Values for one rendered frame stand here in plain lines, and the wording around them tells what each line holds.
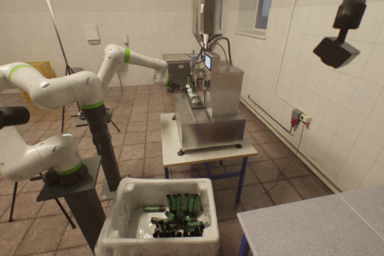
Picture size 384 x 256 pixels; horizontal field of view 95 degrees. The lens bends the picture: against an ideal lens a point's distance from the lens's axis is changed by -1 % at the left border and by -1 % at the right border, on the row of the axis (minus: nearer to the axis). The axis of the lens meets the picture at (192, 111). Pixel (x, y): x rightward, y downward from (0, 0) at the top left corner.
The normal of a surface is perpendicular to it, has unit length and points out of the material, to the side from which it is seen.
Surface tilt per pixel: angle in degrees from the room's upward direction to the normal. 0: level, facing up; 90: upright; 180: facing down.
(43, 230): 0
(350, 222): 0
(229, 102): 90
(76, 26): 90
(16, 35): 90
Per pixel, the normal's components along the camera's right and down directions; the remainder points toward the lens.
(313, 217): 0.00, -0.88
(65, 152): 0.78, 0.27
